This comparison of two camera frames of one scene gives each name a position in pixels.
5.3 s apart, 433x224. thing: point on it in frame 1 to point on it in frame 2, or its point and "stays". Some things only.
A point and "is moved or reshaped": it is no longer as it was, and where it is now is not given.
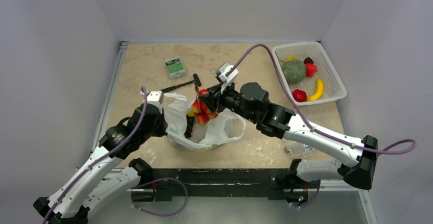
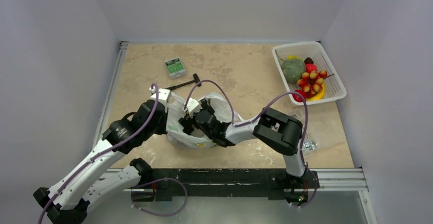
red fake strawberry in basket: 311,69 stays
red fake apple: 299,95 stays
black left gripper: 162,130 stays
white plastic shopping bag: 225,127 stays
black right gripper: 214,95 to 191,120
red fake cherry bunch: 203,113 is moved or reshaped
